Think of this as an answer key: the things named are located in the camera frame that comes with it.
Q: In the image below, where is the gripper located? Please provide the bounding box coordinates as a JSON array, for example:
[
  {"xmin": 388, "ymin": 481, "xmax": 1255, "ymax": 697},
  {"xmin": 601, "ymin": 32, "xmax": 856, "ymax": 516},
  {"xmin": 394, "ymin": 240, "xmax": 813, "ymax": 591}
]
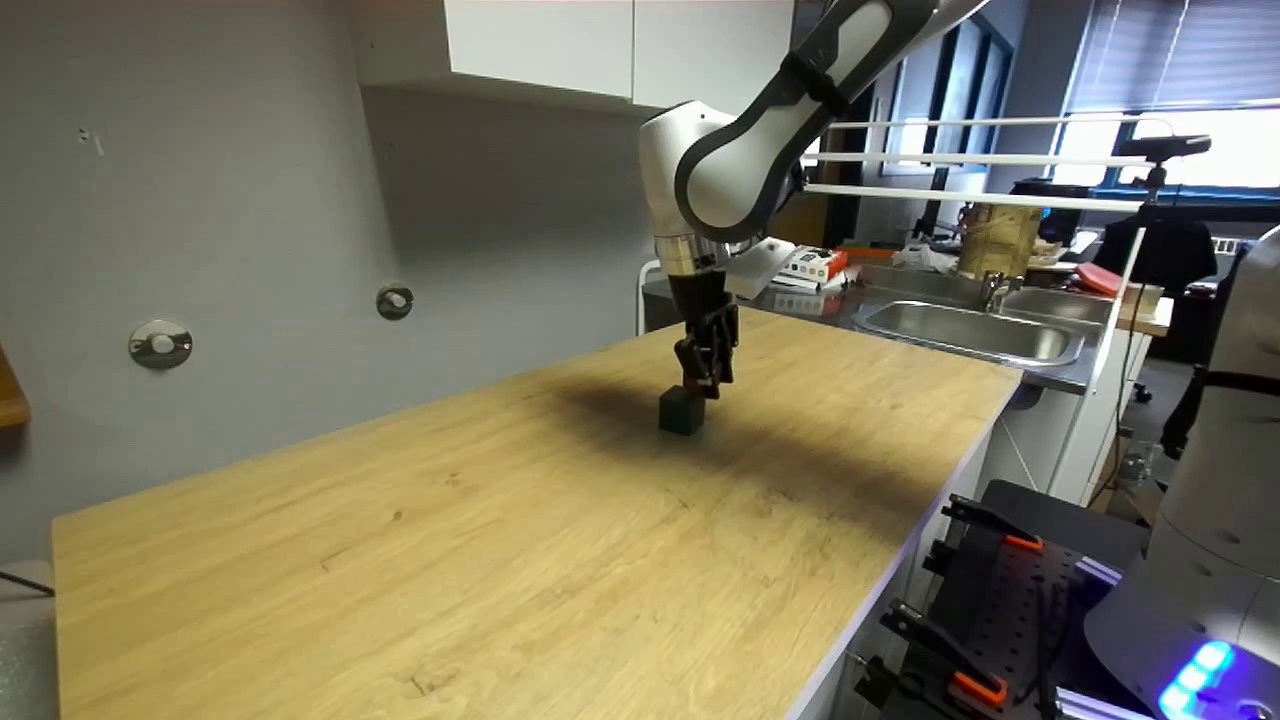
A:
[{"xmin": 667, "ymin": 267, "xmax": 742, "ymax": 400}]

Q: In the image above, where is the green cube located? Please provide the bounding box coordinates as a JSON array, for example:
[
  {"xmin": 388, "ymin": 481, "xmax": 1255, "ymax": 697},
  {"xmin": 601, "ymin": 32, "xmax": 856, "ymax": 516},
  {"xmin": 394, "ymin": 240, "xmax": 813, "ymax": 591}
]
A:
[{"xmin": 658, "ymin": 385, "xmax": 708, "ymax": 437}]

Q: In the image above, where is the red and white box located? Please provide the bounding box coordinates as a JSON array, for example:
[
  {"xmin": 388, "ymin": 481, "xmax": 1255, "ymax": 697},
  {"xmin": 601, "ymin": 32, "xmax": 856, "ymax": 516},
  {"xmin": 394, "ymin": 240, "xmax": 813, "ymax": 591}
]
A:
[{"xmin": 779, "ymin": 246, "xmax": 850, "ymax": 292}]

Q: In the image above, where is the steel sink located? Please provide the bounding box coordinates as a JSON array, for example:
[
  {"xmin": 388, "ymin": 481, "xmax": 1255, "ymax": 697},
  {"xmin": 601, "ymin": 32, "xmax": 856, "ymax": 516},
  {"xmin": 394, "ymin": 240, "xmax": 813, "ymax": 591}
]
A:
[{"xmin": 851, "ymin": 299, "xmax": 1087, "ymax": 369}]

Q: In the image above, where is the steel tap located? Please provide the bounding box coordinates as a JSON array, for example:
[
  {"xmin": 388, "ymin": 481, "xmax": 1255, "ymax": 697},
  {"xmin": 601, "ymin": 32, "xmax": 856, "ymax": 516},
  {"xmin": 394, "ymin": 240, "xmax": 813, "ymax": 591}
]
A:
[{"xmin": 979, "ymin": 269, "xmax": 1023, "ymax": 314}]

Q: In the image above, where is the black clamp with orange tips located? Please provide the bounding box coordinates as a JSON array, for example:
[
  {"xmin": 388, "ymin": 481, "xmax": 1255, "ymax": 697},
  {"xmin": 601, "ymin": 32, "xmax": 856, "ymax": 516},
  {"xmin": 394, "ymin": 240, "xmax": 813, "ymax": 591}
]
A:
[
  {"xmin": 940, "ymin": 494, "xmax": 1047, "ymax": 557},
  {"xmin": 880, "ymin": 598, "xmax": 1011, "ymax": 707}
]

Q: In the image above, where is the steel sink counter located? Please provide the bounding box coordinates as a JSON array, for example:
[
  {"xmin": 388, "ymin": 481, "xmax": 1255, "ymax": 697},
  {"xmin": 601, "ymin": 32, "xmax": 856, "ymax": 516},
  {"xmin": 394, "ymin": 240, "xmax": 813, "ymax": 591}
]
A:
[{"xmin": 642, "ymin": 262, "xmax": 1117, "ymax": 397}]

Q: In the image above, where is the black office chair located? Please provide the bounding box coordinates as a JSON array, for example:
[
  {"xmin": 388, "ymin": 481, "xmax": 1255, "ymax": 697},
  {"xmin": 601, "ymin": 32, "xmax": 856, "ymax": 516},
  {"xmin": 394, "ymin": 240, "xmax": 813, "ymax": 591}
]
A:
[{"xmin": 1092, "ymin": 213, "xmax": 1220, "ymax": 294}]

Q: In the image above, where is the window blind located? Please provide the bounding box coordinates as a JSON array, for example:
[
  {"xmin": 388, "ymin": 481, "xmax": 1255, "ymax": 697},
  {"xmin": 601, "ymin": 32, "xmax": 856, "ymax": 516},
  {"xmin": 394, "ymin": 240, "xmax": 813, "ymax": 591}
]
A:
[{"xmin": 1064, "ymin": 0, "xmax": 1280, "ymax": 114}]

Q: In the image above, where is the window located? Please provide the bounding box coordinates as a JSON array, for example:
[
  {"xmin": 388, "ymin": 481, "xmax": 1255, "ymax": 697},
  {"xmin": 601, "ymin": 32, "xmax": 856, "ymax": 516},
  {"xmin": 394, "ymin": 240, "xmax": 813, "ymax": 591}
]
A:
[{"xmin": 1048, "ymin": 105, "xmax": 1280, "ymax": 193}]

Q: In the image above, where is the wooden shelf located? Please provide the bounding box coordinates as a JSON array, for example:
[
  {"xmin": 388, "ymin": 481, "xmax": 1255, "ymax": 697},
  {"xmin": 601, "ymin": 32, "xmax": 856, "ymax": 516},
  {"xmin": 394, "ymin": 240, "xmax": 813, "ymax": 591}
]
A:
[{"xmin": 0, "ymin": 343, "xmax": 32, "ymax": 431}]

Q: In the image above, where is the white rod frame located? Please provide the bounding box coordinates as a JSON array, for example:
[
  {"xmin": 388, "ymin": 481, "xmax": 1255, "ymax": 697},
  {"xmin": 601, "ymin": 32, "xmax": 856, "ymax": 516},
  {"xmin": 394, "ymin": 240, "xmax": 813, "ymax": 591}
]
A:
[{"xmin": 800, "ymin": 113, "xmax": 1153, "ymax": 501}]

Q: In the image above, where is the white wall cabinet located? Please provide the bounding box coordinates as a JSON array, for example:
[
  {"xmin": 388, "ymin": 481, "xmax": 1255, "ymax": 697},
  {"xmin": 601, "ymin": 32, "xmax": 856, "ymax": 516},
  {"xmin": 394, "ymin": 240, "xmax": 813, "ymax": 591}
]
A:
[{"xmin": 444, "ymin": 0, "xmax": 797, "ymax": 110}]

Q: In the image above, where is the camera on mount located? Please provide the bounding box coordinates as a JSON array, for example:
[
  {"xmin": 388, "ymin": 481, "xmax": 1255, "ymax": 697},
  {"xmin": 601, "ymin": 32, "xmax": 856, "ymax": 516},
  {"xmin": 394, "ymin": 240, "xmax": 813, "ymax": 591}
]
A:
[{"xmin": 1112, "ymin": 133, "xmax": 1213, "ymax": 301}]

